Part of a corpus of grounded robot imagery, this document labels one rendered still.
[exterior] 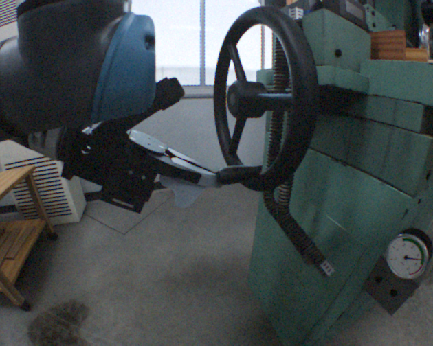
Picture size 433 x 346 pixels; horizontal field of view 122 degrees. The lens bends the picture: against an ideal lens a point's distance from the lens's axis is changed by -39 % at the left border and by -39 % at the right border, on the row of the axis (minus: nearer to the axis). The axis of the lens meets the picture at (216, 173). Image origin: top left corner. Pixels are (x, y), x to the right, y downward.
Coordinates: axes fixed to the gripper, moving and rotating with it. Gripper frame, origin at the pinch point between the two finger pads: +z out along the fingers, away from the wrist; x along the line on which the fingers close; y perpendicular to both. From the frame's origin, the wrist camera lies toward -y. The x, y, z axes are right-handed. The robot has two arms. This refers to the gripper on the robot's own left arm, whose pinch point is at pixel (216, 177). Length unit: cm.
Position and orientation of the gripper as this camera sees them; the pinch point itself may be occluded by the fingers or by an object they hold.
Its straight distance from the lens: 28.2
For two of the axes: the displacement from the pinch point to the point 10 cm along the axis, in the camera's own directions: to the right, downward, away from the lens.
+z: 8.2, 3.6, 4.5
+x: 3.2, 3.8, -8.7
